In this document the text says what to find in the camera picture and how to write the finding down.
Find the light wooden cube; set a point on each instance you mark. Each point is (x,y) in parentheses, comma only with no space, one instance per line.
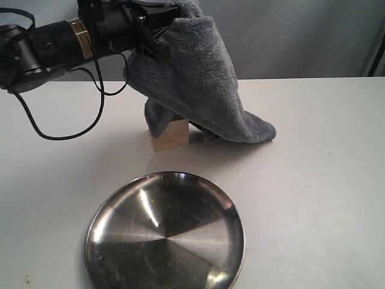
(176,134)

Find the round stainless steel plate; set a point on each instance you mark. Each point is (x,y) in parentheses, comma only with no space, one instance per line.
(165,230)

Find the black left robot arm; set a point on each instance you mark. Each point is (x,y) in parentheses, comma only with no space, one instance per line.
(31,57)

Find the grey terry towel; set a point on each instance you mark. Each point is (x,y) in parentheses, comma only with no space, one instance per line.
(198,82)

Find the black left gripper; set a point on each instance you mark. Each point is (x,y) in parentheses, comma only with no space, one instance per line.
(124,25)

